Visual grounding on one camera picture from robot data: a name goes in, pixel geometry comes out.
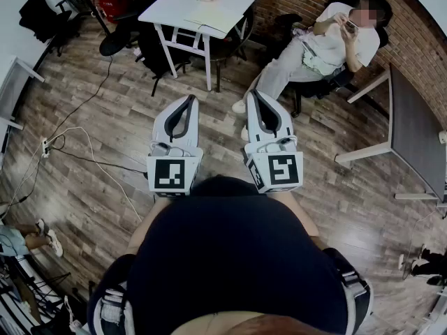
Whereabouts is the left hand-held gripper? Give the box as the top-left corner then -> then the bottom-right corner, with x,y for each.
146,94 -> 204,198

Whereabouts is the person's dark shirt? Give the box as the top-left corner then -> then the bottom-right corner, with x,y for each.
86,175 -> 375,335

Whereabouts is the person's right forearm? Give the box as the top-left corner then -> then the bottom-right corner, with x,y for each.
279,191 -> 321,249

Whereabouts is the dark teal notebook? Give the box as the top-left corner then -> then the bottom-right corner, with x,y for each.
182,2 -> 245,34

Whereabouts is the red box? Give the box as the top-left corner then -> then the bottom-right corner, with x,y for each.
97,0 -> 129,24

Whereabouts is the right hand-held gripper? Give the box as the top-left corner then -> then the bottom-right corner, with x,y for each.
242,89 -> 304,195

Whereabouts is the white folding table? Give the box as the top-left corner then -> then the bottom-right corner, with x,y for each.
138,0 -> 269,92

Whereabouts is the black cable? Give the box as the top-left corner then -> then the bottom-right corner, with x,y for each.
52,134 -> 149,174
48,54 -> 115,143

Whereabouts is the person's left forearm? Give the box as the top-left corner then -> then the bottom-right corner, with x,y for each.
126,197 -> 174,256

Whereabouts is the grey shoulder strap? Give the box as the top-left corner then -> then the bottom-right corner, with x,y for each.
91,284 -> 135,335
326,248 -> 373,331

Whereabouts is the white cable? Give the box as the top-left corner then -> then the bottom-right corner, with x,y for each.
47,126 -> 143,222

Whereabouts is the black standing fan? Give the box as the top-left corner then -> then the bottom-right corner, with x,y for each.
48,0 -> 133,57

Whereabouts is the black backpack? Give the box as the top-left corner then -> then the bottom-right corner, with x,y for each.
136,22 -> 192,98

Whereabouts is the white metal table frame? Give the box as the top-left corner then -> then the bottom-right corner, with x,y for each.
0,56 -> 46,153

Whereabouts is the dark desk with white legs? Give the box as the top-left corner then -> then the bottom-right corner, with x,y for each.
334,63 -> 447,209

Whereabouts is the pink patterned cloth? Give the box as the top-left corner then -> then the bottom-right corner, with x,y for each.
291,26 -> 315,41

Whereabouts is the person's head and neck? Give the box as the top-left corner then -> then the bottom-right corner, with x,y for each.
173,311 -> 336,335

